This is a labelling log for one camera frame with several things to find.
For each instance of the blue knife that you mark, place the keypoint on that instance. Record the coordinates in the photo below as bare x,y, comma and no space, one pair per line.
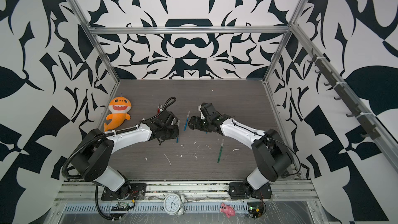
187,120
178,126

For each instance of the white alarm clock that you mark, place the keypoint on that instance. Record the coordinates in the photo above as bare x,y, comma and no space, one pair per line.
173,204

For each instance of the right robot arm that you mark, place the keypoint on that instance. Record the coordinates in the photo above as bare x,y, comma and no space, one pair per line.
271,154

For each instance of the pink pig toy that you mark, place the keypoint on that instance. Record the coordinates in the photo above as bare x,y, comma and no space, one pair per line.
228,210

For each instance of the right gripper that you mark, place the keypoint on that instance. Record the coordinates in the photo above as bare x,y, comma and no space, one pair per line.
196,122

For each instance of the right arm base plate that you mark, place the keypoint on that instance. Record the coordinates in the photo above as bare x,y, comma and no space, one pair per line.
242,190

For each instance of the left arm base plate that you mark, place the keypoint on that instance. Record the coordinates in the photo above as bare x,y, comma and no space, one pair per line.
134,191

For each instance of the orange shark plush toy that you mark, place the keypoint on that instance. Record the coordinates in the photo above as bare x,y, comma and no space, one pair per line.
119,108

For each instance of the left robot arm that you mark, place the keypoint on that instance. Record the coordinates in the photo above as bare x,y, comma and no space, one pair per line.
90,160

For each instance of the green circuit board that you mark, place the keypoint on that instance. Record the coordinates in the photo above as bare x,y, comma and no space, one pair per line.
256,210

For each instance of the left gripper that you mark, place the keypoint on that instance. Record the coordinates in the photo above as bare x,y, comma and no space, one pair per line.
176,132

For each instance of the wall hook rack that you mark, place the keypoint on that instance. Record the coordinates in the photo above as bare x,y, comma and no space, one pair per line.
357,109

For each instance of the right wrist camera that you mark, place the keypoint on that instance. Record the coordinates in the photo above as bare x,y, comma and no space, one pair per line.
201,113

